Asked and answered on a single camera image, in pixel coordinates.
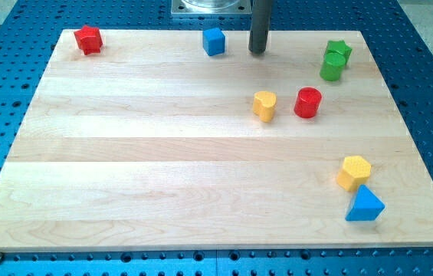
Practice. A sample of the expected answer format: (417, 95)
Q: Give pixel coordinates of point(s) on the yellow heart block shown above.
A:
(264, 105)

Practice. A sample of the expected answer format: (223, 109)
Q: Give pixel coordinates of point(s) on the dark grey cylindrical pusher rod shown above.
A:
(260, 24)

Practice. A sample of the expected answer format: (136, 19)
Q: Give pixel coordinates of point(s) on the red cylinder block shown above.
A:
(307, 102)

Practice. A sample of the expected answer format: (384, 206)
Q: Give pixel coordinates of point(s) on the blue triangle block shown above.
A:
(364, 206)

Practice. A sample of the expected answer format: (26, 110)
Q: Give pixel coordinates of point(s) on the blue cube block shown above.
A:
(213, 41)

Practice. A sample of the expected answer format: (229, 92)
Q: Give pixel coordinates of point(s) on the green star block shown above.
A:
(339, 47)

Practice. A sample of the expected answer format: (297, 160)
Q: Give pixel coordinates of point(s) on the blue perforated table plate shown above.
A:
(400, 35)

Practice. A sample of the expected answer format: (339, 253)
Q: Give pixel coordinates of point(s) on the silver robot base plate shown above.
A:
(210, 7)

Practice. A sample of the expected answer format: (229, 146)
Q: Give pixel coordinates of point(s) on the red star block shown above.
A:
(89, 39)

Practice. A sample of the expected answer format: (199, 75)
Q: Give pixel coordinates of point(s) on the yellow hexagon block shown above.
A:
(354, 172)

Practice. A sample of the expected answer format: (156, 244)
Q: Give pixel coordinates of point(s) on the green cylinder block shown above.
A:
(332, 66)

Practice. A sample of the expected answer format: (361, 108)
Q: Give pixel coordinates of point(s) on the light wooden board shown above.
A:
(151, 144)

